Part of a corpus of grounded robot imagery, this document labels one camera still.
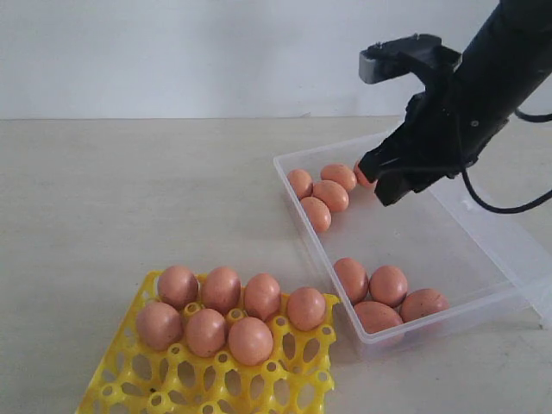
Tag brown egg cluster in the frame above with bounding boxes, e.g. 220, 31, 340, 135
185, 309, 227, 358
300, 197, 331, 233
228, 317, 273, 367

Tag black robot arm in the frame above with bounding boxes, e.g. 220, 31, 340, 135
359, 1, 551, 214

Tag brown egg tray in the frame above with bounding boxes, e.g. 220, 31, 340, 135
157, 265, 199, 311
286, 286, 326, 331
200, 267, 242, 316
243, 273, 281, 321

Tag brown egg front corner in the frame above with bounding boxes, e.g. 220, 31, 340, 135
354, 301, 404, 334

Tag clear plastic container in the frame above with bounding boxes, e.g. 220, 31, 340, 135
273, 129, 552, 359

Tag yellow plastic egg tray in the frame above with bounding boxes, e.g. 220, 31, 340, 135
77, 271, 339, 413

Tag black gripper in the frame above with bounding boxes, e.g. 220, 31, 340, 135
358, 51, 509, 206

